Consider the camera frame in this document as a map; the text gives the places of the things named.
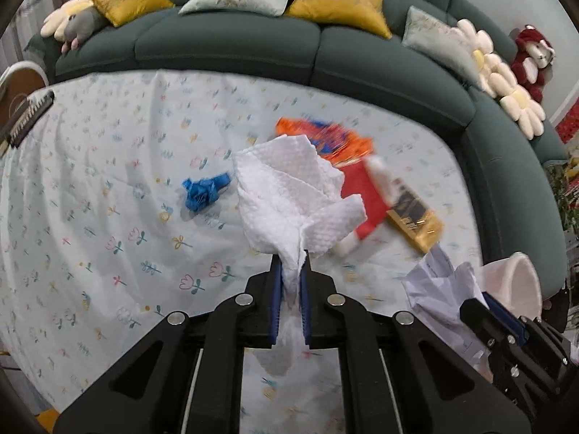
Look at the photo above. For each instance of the round wooden tray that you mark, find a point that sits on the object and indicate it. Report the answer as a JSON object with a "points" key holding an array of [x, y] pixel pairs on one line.
{"points": [[18, 86]]}

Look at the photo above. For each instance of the white flower cushion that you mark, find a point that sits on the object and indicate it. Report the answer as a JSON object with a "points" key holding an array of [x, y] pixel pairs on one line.
{"points": [[59, 16], [479, 49], [522, 104]]}

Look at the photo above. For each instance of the red and white packet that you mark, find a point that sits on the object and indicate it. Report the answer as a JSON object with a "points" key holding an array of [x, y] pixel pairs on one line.
{"points": [[362, 199]]}

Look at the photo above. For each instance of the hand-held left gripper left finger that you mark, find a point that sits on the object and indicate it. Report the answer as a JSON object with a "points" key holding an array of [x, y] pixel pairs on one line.
{"points": [[274, 303]]}

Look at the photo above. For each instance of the black comb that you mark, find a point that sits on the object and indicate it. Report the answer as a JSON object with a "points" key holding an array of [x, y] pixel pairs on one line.
{"points": [[27, 117]]}

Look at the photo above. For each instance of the black and gold box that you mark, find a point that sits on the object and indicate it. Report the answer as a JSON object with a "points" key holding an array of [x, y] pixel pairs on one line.
{"points": [[414, 219]]}

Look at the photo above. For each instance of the floral printed tablecloth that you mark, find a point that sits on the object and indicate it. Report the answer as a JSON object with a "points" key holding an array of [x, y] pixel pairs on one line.
{"points": [[113, 257]]}

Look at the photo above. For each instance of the orange snack wrapper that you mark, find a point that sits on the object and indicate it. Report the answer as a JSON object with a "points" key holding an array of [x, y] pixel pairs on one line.
{"points": [[325, 138]]}

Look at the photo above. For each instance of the grey plush mouse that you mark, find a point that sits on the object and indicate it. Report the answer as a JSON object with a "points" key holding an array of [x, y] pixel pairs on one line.
{"points": [[86, 25]]}

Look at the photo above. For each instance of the white printed paper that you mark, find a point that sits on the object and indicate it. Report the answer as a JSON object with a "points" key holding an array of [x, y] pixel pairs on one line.
{"points": [[434, 294]]}

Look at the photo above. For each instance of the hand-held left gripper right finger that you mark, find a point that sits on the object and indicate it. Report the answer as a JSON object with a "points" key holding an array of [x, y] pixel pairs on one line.
{"points": [[306, 303]]}

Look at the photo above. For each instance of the red teddy bear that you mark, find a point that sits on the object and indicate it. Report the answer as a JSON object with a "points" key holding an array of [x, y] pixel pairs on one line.
{"points": [[533, 61]]}

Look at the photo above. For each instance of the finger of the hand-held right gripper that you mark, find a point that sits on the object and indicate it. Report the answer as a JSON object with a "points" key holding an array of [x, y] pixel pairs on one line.
{"points": [[477, 318], [504, 316]]}

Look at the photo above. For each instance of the teal sofa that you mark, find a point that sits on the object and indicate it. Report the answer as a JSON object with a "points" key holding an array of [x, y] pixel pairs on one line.
{"points": [[226, 49]]}

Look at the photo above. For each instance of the green potted plant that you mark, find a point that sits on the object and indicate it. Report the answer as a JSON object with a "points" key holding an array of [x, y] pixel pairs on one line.
{"points": [[565, 190]]}

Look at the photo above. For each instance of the blue crumpled plastic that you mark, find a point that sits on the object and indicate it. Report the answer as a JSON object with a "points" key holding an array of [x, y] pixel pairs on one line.
{"points": [[203, 190]]}

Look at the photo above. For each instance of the white paper towel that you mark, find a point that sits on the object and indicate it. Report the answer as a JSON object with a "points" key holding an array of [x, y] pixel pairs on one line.
{"points": [[289, 208]]}

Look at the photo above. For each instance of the white paper cup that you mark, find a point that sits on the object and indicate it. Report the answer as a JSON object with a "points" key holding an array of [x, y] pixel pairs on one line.
{"points": [[511, 280]]}

